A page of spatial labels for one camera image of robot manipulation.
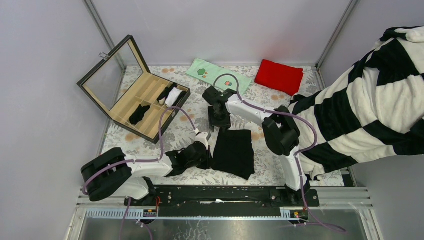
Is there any black garment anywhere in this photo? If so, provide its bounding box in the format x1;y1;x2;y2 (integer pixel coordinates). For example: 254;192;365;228
211;129;255;180

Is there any black underwear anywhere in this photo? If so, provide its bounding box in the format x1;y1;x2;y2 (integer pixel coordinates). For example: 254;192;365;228
129;104;151;126

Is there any black wooden compartment box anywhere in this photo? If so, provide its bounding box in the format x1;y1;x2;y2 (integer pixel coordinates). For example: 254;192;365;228
77;35;191;144

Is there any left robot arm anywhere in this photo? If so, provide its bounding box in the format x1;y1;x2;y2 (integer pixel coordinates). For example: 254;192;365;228
81;141;212;206

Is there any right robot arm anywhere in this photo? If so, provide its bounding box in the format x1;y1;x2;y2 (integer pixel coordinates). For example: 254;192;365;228
202;86;307;206

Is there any light green printed cloth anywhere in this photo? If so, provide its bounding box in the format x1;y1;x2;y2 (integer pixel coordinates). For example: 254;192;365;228
186;58;252;95

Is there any white rolled cloth in box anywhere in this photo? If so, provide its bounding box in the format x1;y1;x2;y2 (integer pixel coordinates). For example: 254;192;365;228
164;87;184;107

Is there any black rolled sock in box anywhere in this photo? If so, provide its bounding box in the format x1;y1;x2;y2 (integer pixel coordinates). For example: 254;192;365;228
156;83;177;106

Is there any red folded cloth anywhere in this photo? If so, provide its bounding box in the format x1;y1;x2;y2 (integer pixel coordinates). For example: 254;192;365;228
254;59;304;96

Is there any black white checkered blanket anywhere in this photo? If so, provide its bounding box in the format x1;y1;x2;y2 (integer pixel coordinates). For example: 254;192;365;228
288;26;424;178

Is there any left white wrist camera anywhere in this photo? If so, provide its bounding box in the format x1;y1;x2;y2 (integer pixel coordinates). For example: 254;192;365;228
194;128;212;150

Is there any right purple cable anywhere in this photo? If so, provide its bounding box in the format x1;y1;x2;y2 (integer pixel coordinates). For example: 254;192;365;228
211;73;348;234

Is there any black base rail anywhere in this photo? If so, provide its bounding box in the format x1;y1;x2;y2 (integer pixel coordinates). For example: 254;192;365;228
124;185;320;217

